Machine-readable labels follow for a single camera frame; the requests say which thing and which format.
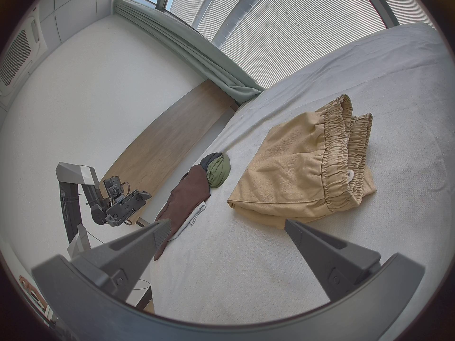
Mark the window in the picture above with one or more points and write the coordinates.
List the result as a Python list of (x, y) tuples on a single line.
[(302, 23)]

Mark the ceiling air conditioner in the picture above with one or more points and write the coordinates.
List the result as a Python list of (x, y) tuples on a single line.
[(17, 55)]

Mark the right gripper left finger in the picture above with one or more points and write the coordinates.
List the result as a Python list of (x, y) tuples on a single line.
[(117, 261)]

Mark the black garment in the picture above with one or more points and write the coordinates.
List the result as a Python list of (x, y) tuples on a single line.
[(208, 160)]

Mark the bed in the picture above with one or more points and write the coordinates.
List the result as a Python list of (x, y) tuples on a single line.
[(248, 261)]

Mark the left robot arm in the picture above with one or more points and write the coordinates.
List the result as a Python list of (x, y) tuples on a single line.
[(71, 172)]

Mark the brown garment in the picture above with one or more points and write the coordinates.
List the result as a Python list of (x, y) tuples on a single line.
[(188, 194)]

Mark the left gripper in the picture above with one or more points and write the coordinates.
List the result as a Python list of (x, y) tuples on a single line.
[(128, 208)]

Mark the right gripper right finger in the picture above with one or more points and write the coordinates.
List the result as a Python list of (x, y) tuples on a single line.
[(337, 261)]

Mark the grey-green curtain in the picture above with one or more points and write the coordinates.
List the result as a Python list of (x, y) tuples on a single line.
[(213, 59)]

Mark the white garment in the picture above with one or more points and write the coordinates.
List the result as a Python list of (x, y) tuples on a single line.
[(193, 217)]

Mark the green garment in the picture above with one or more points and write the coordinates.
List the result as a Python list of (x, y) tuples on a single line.
[(218, 171)]

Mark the tan shorts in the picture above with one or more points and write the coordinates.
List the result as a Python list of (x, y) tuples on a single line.
[(291, 162)]

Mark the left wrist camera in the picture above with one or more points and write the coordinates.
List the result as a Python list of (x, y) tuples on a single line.
[(114, 189)]

